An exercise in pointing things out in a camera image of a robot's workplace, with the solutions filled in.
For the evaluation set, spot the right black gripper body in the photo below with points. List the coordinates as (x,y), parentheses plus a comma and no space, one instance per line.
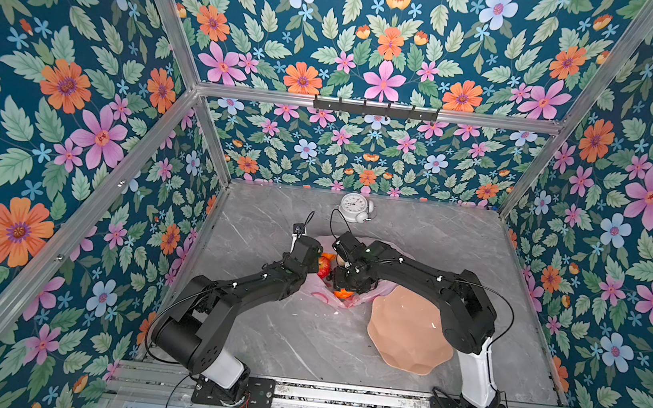
(346,279)

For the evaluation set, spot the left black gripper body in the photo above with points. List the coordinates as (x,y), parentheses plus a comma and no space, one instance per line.
(312,267)

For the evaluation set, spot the pink plastic bag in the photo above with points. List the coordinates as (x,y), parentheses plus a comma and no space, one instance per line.
(321,285)

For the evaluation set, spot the pink flower-shaped bowl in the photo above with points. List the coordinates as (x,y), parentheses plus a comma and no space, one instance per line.
(407,331)

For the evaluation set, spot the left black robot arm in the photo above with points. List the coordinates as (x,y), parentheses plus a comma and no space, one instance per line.
(195,328)

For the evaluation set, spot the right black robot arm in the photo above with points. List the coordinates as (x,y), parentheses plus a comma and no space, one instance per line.
(466,312)

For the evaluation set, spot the fake red apple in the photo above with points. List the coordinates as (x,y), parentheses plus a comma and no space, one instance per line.
(324,269)

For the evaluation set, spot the fake persimmon orange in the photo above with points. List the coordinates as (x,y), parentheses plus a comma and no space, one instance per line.
(343,294)

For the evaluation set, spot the white alarm clock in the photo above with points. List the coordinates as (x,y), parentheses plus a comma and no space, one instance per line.
(356,208)

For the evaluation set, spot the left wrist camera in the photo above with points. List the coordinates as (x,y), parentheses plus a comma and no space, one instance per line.
(299,230)

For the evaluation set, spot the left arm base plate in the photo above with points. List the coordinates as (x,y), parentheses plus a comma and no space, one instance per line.
(249,392)

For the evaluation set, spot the black hook rail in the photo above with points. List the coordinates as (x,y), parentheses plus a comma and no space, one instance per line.
(365,107)

